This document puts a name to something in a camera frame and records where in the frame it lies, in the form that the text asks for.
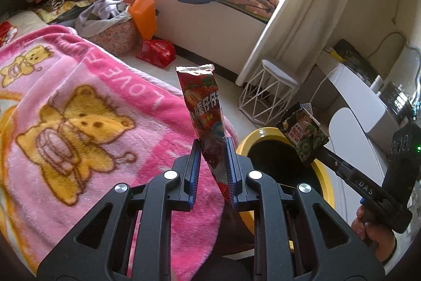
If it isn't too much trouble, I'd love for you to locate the grey white garment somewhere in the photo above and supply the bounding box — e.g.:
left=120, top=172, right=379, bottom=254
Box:
left=76, top=0, right=133, bottom=37

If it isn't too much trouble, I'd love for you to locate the pink printed blanket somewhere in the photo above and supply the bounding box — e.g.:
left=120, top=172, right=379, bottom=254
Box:
left=0, top=24, right=241, bottom=279

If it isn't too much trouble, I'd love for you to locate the grey cable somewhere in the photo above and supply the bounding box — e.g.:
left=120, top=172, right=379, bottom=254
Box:
left=366, top=31, right=409, bottom=62

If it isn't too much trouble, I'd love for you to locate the white rounded chair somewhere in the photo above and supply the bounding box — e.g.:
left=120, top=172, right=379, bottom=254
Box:
left=328, top=106, right=393, bottom=190

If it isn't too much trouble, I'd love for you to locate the dark cosmetics organiser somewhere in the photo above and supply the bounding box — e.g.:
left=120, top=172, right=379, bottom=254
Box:
left=378, top=81, right=415, bottom=124

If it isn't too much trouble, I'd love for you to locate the white wire stool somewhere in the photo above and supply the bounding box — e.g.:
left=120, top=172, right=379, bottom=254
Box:
left=238, top=59, right=302, bottom=124

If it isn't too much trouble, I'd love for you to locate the red snack wrapper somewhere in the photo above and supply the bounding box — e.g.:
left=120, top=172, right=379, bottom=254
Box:
left=175, top=64, right=231, bottom=203

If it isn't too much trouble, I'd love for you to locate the yellow trash bin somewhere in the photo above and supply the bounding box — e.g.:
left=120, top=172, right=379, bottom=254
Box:
left=235, top=126, right=336, bottom=259

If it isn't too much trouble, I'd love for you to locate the person's leg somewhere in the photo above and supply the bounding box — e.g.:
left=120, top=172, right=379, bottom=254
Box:
left=189, top=202, right=259, bottom=281

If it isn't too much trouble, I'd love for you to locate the black bag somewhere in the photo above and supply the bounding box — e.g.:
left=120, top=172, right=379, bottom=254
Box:
left=332, top=38, right=379, bottom=76

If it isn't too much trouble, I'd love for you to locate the orange bag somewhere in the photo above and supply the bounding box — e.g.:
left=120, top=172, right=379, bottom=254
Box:
left=126, top=0, right=157, bottom=41

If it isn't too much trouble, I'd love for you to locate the beige bed mattress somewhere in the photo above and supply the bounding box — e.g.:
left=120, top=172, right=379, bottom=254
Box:
left=7, top=10, right=49, bottom=30

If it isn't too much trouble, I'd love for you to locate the red cloth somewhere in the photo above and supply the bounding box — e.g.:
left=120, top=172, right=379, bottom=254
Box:
left=0, top=21, right=18, bottom=47

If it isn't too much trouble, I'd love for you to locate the floral laundry basket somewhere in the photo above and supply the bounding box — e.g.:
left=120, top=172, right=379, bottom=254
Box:
left=87, top=18, right=141, bottom=58

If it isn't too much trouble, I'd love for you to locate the wide cream curtain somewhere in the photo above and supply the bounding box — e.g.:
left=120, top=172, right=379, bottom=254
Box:
left=235, top=0, right=366, bottom=86

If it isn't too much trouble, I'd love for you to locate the white cable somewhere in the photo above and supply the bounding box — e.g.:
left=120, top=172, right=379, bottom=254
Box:
left=307, top=73, right=332, bottom=111

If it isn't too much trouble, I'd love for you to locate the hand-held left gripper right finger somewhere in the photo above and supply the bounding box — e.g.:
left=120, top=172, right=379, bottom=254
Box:
left=224, top=135, right=386, bottom=281

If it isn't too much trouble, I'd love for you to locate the white dresser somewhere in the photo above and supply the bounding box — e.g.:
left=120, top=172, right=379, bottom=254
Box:
left=308, top=63, right=401, bottom=141

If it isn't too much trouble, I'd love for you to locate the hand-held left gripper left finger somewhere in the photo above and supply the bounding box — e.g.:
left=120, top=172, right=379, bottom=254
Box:
left=36, top=136, right=203, bottom=281

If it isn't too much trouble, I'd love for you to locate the dark snack packet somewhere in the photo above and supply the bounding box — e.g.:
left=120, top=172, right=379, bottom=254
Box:
left=275, top=102, right=330, bottom=169

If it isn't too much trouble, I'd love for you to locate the person's right hand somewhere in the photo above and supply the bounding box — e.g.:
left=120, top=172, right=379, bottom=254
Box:
left=350, top=202, right=397, bottom=264

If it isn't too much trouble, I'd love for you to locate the red shopping bag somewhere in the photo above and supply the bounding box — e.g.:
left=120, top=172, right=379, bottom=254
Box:
left=136, top=39, right=177, bottom=69

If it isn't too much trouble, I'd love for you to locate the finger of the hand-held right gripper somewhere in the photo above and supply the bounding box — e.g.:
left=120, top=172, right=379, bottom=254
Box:
left=309, top=147, right=358, bottom=187

